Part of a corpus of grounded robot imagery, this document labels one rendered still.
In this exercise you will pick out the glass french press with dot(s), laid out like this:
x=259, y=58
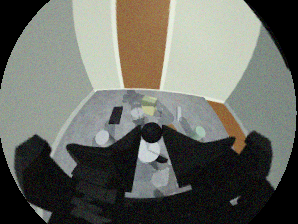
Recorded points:
x=149, y=149

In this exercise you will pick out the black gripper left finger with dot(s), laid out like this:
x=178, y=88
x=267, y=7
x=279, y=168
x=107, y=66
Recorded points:
x=120, y=158

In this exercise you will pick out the grey cylinder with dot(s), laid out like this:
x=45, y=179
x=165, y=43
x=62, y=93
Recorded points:
x=137, y=116
x=103, y=138

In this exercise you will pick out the light grey flat bar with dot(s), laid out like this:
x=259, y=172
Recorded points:
x=179, y=117

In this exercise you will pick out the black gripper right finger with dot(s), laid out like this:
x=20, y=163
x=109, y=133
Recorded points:
x=188, y=156

